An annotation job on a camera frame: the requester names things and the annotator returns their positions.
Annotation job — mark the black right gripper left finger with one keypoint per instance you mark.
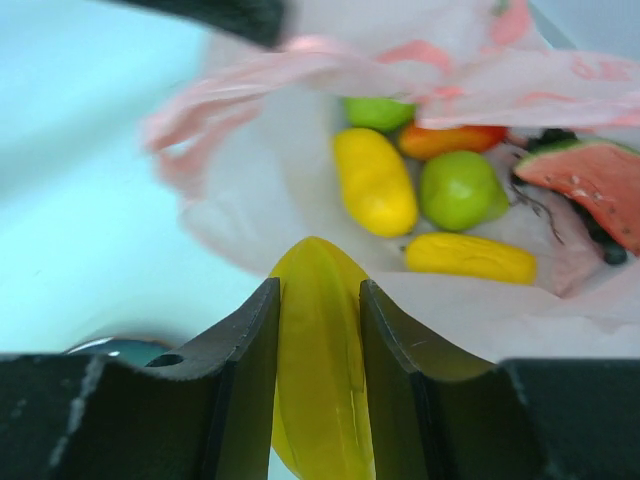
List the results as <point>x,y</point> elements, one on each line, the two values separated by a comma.
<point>201,411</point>

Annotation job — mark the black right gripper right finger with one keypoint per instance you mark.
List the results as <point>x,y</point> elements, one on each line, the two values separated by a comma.
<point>440,412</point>

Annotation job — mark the yellow fake banana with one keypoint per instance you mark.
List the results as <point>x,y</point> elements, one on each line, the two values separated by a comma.
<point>470,256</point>

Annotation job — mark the yellow fake starfruit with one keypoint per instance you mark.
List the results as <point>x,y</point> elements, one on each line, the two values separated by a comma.
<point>321,426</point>

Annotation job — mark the pink plastic bag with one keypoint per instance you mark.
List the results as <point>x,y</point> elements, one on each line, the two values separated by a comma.
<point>247,149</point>

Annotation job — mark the yellow fake mango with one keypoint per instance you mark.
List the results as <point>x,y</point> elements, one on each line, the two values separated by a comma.
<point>375,184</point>

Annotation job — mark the red fake watermelon slice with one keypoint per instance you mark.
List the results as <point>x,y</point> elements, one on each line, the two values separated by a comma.
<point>600,175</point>

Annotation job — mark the green fake guava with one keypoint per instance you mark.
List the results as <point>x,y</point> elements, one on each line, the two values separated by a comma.
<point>461,190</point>

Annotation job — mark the red orange fake mango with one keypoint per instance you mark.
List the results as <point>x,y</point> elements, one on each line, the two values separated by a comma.
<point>425,144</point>

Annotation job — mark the green fake apple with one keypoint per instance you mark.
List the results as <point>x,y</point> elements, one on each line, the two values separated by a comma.
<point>381,114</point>

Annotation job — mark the blue ceramic plate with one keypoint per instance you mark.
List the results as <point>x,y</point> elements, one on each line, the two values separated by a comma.
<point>134,351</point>

